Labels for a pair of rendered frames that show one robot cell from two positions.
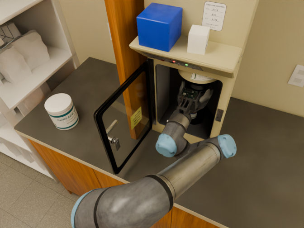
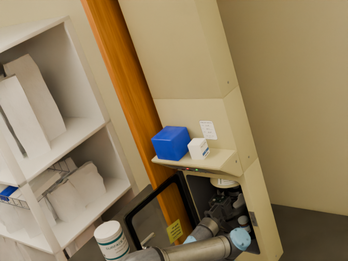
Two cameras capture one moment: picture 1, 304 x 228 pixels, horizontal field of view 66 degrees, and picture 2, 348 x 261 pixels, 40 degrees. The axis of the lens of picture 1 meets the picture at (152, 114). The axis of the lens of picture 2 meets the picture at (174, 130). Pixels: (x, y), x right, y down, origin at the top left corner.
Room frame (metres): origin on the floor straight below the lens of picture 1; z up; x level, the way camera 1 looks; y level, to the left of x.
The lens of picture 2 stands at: (-0.89, -0.52, 2.32)
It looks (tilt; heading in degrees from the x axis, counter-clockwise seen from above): 24 degrees down; 17
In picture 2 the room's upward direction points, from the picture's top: 19 degrees counter-clockwise
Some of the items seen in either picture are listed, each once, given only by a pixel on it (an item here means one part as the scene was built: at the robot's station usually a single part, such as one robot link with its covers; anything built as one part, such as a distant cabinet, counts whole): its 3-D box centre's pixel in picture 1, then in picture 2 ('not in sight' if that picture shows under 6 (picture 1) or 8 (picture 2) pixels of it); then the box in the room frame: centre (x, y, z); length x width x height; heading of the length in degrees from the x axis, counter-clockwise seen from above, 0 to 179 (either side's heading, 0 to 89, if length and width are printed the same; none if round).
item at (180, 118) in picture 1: (178, 122); (207, 227); (0.55, -0.09, 1.23); 0.08 x 0.05 x 0.08; 61
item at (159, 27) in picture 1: (160, 26); (172, 143); (0.65, -0.04, 1.55); 0.10 x 0.10 x 0.09; 61
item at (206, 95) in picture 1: (207, 93); (242, 199); (0.67, -0.23, 1.24); 0.09 x 0.03 x 0.06; 121
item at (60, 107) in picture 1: (62, 111); (112, 241); (0.83, 0.46, 1.01); 0.13 x 0.13 x 0.15
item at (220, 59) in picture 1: (183, 59); (196, 166); (0.61, -0.11, 1.46); 0.32 x 0.12 x 0.10; 61
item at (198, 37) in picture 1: (198, 40); (198, 148); (0.59, -0.14, 1.54); 0.05 x 0.05 x 0.06; 69
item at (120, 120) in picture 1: (129, 121); (166, 234); (0.59, 0.09, 1.19); 0.30 x 0.01 x 0.40; 146
